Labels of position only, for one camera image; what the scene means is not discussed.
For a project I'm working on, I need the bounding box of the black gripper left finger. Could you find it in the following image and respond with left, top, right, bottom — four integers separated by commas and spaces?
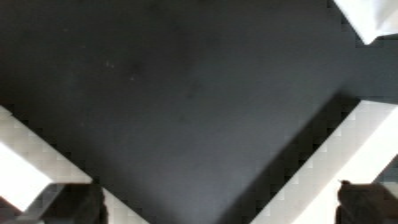
17, 183, 108, 224

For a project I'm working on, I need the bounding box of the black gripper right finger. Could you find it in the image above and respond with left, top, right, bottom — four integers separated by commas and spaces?
334, 180, 398, 224

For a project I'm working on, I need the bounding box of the white drawer cabinet frame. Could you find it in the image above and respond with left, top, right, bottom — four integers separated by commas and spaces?
332, 0, 398, 45

